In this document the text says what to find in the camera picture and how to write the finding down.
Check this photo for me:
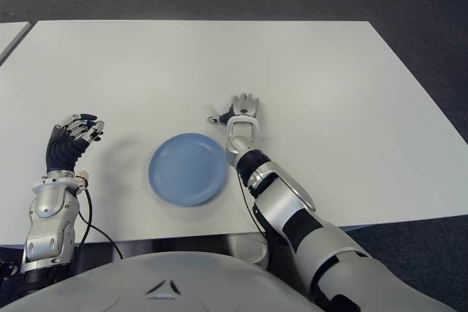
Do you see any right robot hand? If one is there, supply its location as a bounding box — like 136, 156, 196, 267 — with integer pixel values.
207, 93, 261, 126

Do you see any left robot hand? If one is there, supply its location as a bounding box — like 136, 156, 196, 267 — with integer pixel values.
45, 113, 106, 173

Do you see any blue round plate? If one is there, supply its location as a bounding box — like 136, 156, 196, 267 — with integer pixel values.
148, 132, 228, 207

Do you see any white side table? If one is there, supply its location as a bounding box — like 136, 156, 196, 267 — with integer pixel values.
0, 21, 33, 66

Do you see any grey right robot leg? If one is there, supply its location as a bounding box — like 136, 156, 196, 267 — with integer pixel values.
226, 235, 270, 265

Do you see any grey robot torso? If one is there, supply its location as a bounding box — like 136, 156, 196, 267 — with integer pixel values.
0, 251, 322, 312

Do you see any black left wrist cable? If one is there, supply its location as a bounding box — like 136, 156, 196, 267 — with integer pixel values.
75, 187, 124, 260

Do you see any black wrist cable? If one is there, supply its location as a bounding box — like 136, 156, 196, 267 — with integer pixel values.
75, 187, 124, 260
237, 171, 268, 238

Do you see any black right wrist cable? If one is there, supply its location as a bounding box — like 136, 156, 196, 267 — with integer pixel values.
237, 171, 268, 238

